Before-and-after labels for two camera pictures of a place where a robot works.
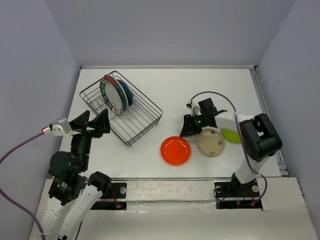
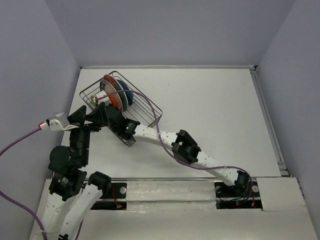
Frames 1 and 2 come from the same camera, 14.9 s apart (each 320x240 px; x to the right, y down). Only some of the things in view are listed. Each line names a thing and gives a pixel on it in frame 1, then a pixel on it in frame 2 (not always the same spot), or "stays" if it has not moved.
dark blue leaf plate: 127,91 stays
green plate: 231,135 -> 93,100
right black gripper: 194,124 -> 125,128
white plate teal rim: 111,97 -> 122,95
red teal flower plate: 123,92 stays
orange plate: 175,150 -> 114,98
